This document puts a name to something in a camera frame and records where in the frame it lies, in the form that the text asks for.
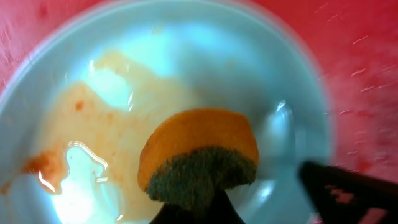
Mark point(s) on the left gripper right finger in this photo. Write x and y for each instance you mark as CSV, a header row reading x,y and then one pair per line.
x,y
221,211

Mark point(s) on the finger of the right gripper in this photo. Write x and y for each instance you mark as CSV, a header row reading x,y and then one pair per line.
x,y
340,196

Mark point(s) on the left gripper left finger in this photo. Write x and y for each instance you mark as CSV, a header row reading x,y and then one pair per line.
x,y
173,214

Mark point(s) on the green and orange sponge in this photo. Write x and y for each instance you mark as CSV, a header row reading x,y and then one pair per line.
x,y
196,152

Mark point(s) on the white plate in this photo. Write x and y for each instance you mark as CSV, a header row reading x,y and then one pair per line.
x,y
78,110

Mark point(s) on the red plastic serving tray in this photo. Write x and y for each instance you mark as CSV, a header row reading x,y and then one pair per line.
x,y
355,42

